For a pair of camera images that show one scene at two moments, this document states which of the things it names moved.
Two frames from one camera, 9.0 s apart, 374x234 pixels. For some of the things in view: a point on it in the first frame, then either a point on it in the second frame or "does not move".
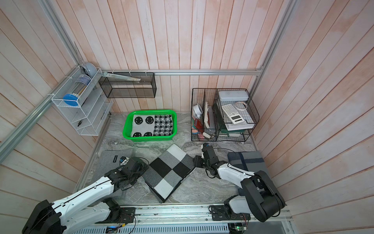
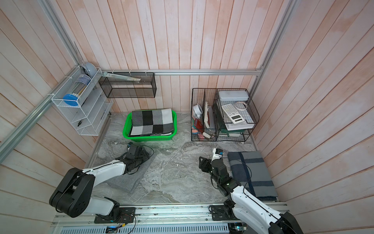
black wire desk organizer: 222,114 does not move
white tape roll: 197,110 does not move
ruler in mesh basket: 110,75 does not move
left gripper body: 136,175 -> 143,158
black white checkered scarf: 166,173 -> 152,123
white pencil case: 233,95 does not move
